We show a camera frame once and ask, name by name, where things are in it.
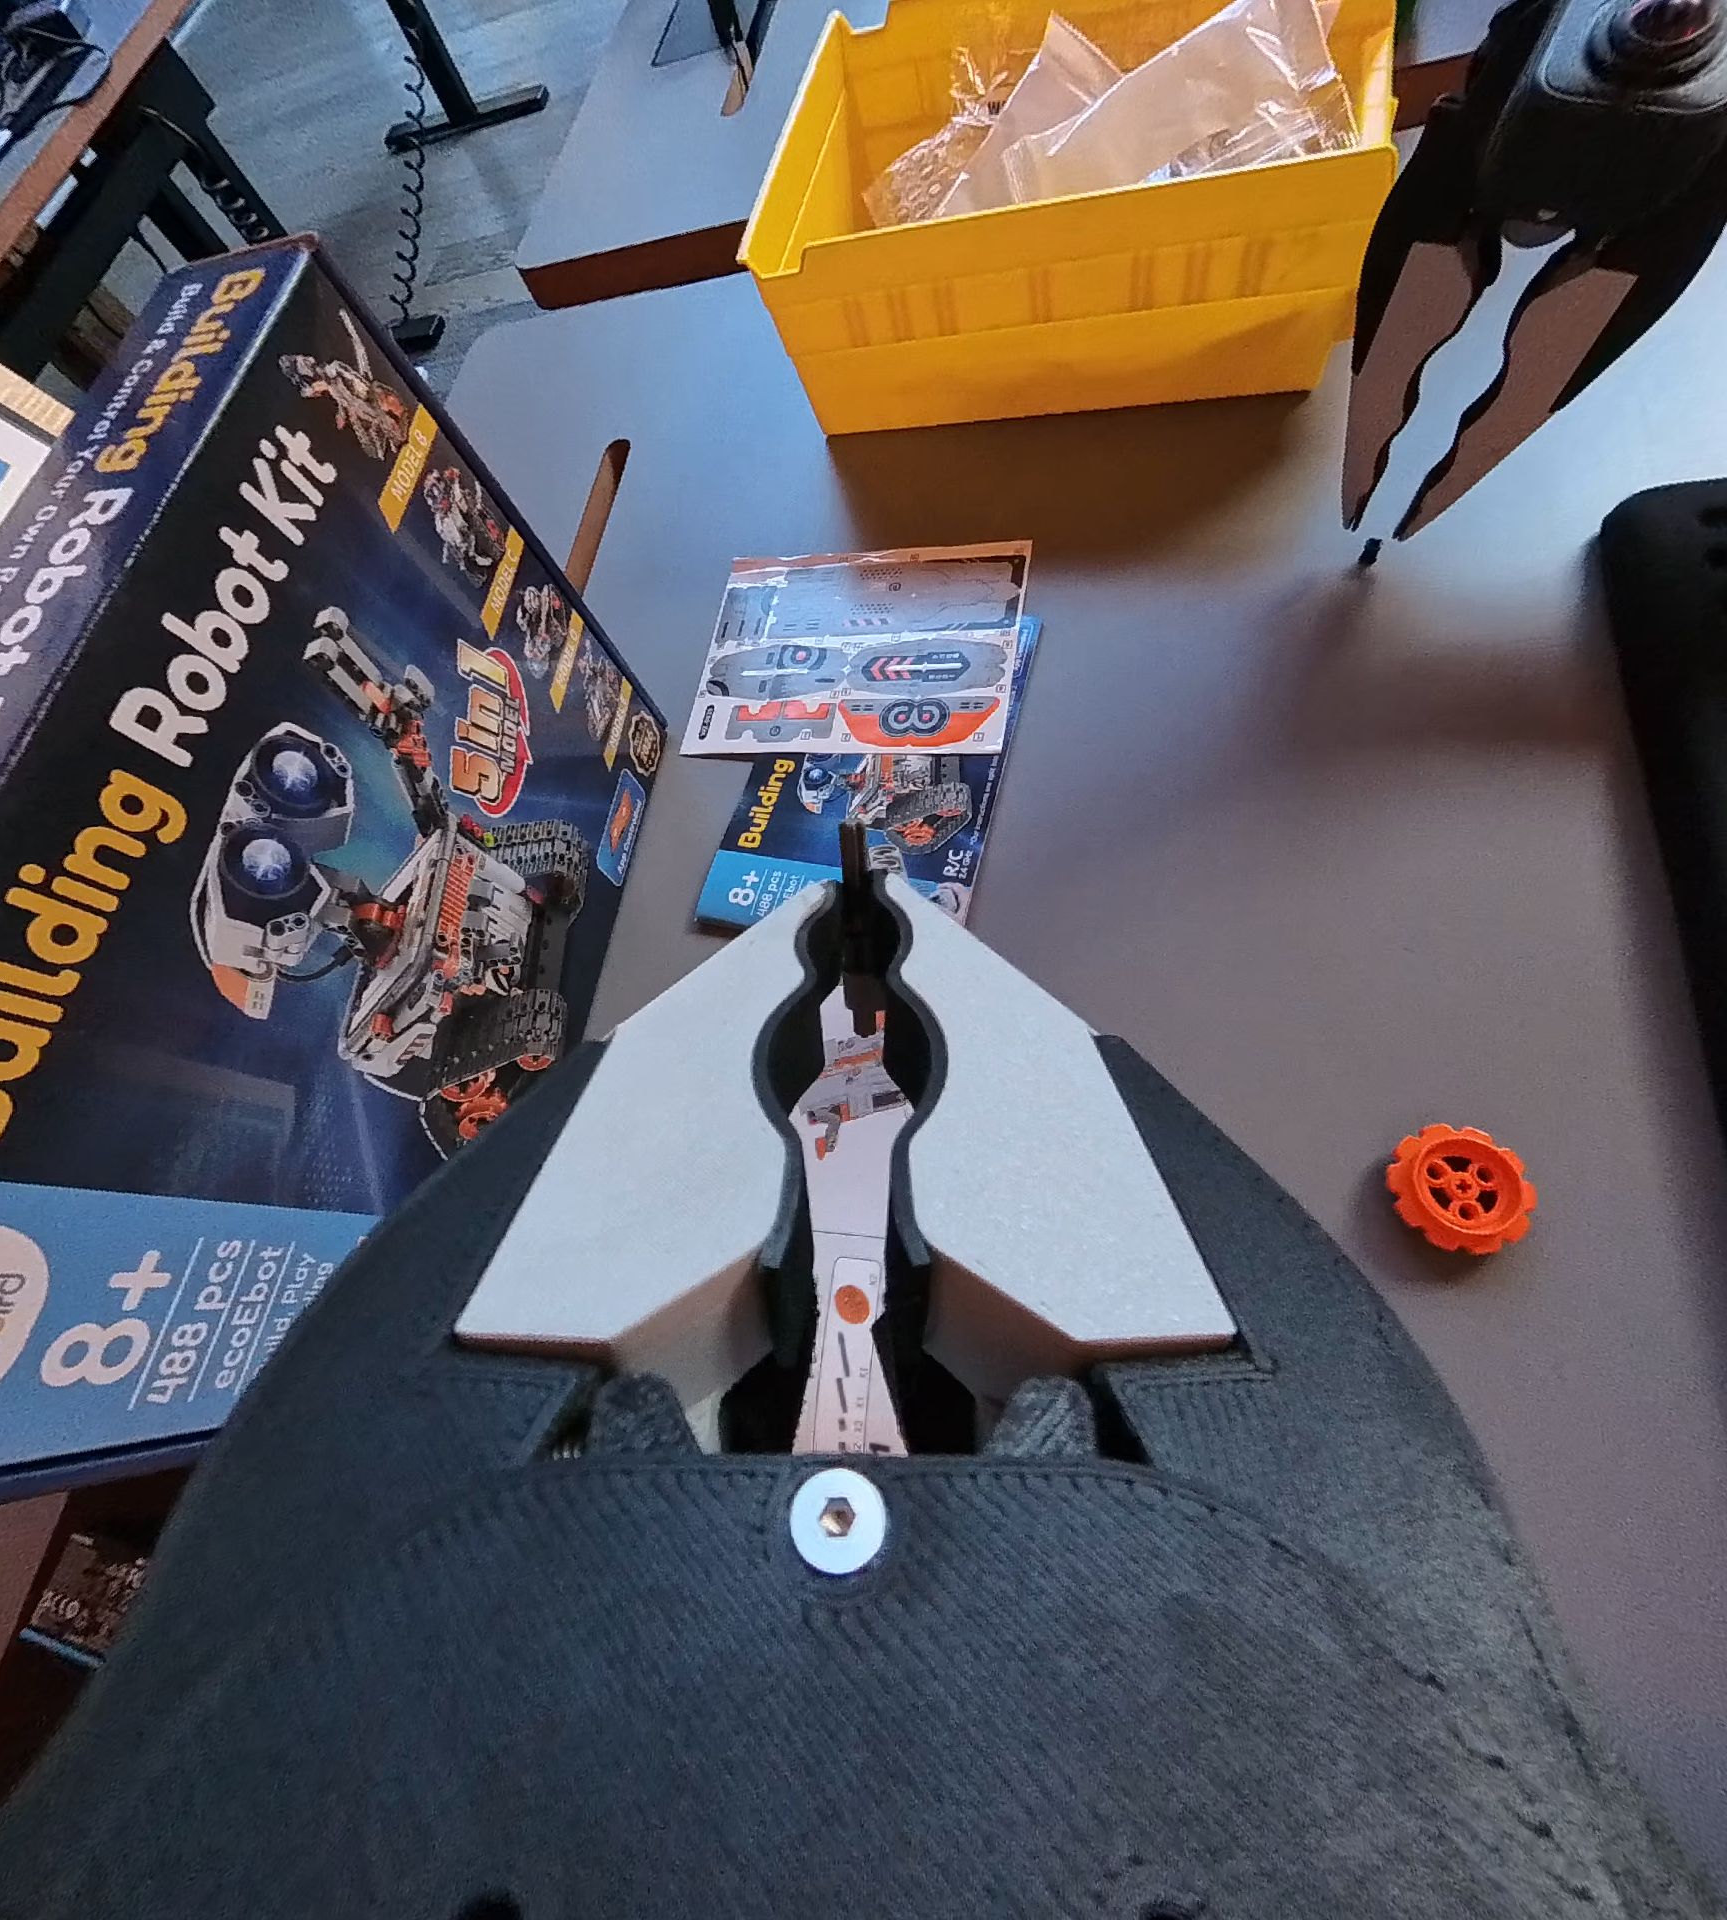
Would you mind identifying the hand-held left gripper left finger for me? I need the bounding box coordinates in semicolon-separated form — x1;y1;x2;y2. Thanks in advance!
453;881;828;1454

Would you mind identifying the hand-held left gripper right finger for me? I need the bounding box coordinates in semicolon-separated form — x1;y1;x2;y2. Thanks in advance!
870;876;1244;1454

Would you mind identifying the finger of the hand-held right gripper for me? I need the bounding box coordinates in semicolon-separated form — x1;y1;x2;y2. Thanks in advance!
1340;222;1508;537
1392;240;1672;546

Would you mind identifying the black axle rod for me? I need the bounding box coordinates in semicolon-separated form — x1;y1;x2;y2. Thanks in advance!
836;816;884;1038

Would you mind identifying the grey desk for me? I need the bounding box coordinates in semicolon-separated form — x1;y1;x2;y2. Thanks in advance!
445;193;1727;1920

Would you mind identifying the long wooden-top desk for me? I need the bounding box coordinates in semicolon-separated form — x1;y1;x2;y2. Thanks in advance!
0;0;259;384

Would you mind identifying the white open instruction booklet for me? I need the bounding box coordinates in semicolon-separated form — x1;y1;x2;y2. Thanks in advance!
788;1019;918;1454

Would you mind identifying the orange gear wheel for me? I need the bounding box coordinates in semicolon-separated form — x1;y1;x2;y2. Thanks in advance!
1386;1121;1540;1259

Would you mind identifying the clear plastic parts bag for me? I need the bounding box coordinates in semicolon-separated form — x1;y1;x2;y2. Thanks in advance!
1006;0;1368;203
864;89;1046;227

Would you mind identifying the blue kit manual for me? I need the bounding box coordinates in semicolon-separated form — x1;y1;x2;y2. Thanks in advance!
695;614;1046;931

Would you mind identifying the yellow plastic bin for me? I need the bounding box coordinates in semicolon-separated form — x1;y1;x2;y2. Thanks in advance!
738;0;1402;438

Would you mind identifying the grey orange sticker sheet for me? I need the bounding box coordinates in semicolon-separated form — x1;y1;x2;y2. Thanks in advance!
685;539;1034;763

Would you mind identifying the blue robot kit box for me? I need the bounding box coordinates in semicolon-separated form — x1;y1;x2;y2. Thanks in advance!
0;232;671;1518

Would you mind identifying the black coiled cable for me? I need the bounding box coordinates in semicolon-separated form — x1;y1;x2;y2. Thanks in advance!
387;66;449;349

